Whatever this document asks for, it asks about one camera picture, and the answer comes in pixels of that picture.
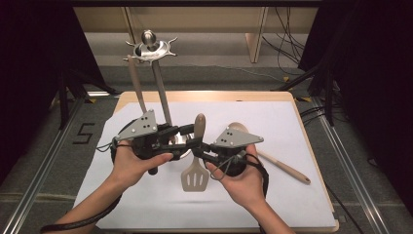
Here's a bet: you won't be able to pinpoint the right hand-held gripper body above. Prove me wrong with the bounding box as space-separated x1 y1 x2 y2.
201 127 265 178

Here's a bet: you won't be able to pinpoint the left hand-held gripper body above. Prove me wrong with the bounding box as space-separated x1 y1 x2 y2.
113 109 183 176

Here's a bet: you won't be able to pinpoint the beige slotted spatula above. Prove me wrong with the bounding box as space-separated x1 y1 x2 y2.
180 112 210 193

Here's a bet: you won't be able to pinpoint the steel utensil rack stand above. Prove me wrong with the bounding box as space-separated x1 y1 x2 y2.
123 28 195 161

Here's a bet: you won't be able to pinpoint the beige utensil with wooden handle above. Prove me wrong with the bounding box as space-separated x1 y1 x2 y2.
126 54 149 115

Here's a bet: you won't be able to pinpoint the beige skimmer spoon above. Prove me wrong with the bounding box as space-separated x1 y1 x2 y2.
228 121 312 186

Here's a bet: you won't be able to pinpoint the person's left hand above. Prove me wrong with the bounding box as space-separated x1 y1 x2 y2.
111 139 174 191

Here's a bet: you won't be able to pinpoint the person's right hand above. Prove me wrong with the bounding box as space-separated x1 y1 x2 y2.
205 144 267 210

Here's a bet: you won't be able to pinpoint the white paper sheet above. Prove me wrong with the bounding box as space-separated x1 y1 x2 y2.
72 100 337 230

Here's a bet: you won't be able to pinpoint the light wooden table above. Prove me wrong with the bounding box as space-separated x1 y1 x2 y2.
73 6 319 64

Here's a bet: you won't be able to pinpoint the dark curtain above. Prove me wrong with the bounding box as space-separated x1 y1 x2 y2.
297 0 413 209
0 0 109 184

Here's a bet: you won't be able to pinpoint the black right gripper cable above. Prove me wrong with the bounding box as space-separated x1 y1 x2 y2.
209 152 271 200

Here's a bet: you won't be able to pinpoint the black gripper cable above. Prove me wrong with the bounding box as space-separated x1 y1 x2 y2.
209 152 271 200
40 136 124 234

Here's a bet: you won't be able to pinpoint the thin white floor cable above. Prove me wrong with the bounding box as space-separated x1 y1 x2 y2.
181 62 284 83

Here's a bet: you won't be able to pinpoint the bundle of black cables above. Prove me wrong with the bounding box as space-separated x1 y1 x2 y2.
262 6 310 76

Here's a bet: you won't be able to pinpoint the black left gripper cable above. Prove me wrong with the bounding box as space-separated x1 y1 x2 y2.
40 136 124 234

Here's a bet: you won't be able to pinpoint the black floor cable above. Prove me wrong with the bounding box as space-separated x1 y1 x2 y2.
323 182 367 234

